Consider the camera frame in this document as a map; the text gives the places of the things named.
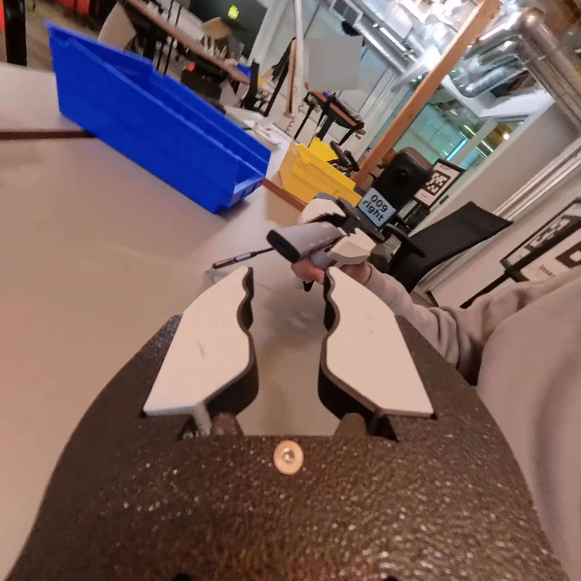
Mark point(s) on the blue plastic bin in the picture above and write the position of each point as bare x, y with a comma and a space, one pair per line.
159, 122

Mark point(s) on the white papers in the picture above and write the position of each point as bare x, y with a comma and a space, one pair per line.
263, 127

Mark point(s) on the grey desk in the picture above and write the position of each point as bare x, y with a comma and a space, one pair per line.
90, 249

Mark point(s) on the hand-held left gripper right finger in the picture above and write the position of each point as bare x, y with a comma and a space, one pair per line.
372, 349

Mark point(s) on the large framed marker sign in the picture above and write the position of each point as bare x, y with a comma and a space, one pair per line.
551, 236

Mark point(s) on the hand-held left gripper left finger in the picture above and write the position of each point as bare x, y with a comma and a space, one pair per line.
204, 345

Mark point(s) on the silver ventilation ducts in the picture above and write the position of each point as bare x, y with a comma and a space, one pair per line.
522, 45

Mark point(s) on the black frame orange top table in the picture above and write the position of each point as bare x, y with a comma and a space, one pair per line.
333, 106

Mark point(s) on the yellow plastic bin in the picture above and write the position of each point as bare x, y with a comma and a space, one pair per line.
308, 174

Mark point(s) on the long wooden work table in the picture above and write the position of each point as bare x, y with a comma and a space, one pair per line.
181, 36

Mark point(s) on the black office chair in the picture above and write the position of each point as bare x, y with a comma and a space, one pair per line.
454, 236

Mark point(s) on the small framed marker sign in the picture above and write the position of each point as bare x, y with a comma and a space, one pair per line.
438, 181

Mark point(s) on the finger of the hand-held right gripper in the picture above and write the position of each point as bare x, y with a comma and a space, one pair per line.
322, 205
352, 250

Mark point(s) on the grey electric screwdriver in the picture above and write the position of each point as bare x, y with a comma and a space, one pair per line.
304, 240

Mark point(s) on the person's grey sweatshirt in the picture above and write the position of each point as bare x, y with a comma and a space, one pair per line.
535, 386

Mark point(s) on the wooden post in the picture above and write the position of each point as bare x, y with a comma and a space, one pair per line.
422, 90

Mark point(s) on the person's right forearm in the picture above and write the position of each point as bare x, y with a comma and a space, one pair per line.
431, 327

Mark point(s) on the person's right hand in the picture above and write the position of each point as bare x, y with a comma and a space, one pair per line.
308, 272

